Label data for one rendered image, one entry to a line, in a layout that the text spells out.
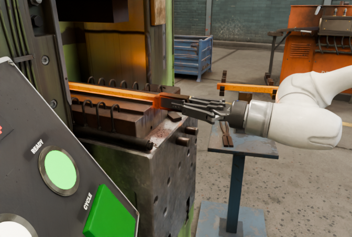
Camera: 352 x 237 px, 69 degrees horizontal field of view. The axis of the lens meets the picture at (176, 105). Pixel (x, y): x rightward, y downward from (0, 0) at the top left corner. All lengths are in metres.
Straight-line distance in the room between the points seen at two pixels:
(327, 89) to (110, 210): 0.61
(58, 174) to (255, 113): 0.47
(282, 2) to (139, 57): 7.37
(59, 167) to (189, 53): 4.27
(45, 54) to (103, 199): 0.37
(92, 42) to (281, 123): 0.79
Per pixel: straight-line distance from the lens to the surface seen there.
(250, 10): 8.36
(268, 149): 1.20
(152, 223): 0.77
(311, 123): 0.64
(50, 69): 0.63
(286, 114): 0.64
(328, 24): 3.97
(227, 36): 8.57
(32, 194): 0.27
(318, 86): 0.75
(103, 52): 1.10
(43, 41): 0.61
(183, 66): 4.60
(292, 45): 4.15
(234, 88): 1.11
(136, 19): 0.99
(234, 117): 0.65
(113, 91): 0.80
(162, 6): 1.03
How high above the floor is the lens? 1.25
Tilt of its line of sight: 21 degrees down
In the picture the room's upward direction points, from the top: straight up
